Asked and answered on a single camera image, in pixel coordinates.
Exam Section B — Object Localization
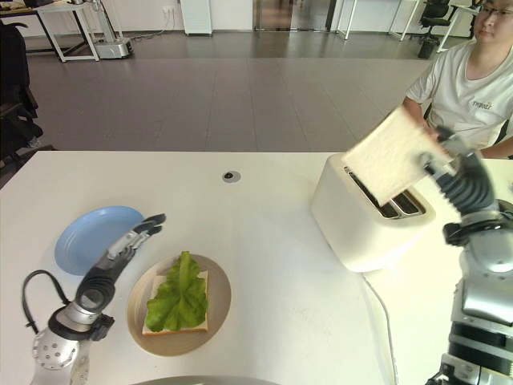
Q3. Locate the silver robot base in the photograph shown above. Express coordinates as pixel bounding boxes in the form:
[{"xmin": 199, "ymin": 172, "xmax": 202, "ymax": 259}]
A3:
[{"xmin": 86, "ymin": 0, "xmax": 134, "ymax": 60}]

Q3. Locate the black cable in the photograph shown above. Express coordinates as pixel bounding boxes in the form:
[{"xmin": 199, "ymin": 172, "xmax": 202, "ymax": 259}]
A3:
[{"xmin": 21, "ymin": 270, "xmax": 69, "ymax": 334}]

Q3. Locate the person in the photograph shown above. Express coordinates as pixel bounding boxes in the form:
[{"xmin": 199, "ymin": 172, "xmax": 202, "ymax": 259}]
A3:
[{"xmin": 401, "ymin": 0, "xmax": 513, "ymax": 159}]

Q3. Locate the cream toaster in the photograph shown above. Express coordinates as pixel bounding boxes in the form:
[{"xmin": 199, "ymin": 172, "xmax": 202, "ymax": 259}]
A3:
[{"xmin": 309, "ymin": 152, "xmax": 437, "ymax": 274}]

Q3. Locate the white cord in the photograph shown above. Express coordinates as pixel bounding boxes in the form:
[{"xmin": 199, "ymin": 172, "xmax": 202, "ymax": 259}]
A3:
[{"xmin": 362, "ymin": 271, "xmax": 398, "ymax": 385}]

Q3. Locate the green lettuce leaf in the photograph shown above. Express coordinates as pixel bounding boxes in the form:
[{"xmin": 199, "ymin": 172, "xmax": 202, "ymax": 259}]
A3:
[{"xmin": 144, "ymin": 251, "xmax": 209, "ymax": 332}]

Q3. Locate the bread slice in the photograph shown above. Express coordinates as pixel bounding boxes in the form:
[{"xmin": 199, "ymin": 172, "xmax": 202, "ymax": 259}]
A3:
[
  {"xmin": 341, "ymin": 105, "xmax": 456, "ymax": 206},
  {"xmin": 141, "ymin": 269, "xmax": 210, "ymax": 337}
]

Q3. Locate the beige plate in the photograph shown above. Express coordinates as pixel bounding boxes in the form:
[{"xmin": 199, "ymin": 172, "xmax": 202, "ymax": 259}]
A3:
[{"xmin": 127, "ymin": 253, "xmax": 232, "ymax": 357}]

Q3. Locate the black office chair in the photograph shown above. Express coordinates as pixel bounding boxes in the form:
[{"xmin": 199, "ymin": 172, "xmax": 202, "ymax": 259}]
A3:
[
  {"xmin": 416, "ymin": 0, "xmax": 453, "ymax": 46},
  {"xmin": 0, "ymin": 20, "xmax": 44, "ymax": 161}
]

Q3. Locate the blue plate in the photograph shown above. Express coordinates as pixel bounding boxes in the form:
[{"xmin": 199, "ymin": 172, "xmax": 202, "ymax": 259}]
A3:
[{"xmin": 54, "ymin": 205, "xmax": 147, "ymax": 277}]

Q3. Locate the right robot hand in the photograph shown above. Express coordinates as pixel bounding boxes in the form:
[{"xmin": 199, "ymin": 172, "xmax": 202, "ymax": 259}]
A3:
[{"xmin": 418, "ymin": 126, "xmax": 501, "ymax": 225}]

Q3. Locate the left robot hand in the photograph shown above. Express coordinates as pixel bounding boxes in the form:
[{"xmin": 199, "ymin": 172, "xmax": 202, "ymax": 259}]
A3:
[{"xmin": 63, "ymin": 213, "xmax": 167, "ymax": 324}]

